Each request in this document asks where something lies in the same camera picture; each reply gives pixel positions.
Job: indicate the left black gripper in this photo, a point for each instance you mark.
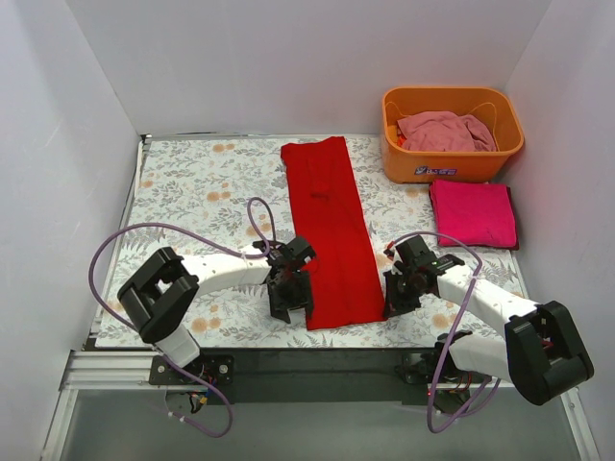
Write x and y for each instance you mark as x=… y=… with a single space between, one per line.
x=290 y=298

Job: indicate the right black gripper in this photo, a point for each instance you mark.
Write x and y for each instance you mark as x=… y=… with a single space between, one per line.
x=399 y=296

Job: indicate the red t shirt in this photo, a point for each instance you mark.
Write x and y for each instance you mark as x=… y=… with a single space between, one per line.
x=326 y=210

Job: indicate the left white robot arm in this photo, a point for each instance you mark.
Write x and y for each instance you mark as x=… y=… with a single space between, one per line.
x=158 y=295

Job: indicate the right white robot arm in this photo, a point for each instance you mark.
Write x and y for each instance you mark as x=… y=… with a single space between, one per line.
x=538 y=348

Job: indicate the folded magenta t shirt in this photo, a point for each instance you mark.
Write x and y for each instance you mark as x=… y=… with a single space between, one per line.
x=476 y=214

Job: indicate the floral patterned table mat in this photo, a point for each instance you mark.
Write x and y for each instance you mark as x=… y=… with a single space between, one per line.
x=232 y=190

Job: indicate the pink crumpled t shirt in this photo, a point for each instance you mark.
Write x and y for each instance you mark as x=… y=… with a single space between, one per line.
x=444 y=131

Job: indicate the orange plastic basket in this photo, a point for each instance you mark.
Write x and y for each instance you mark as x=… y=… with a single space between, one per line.
x=489 y=105

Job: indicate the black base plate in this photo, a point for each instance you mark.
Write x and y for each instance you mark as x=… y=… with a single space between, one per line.
x=309 y=375

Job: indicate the aluminium frame rail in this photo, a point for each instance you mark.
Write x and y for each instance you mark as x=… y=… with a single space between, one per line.
x=314 y=404

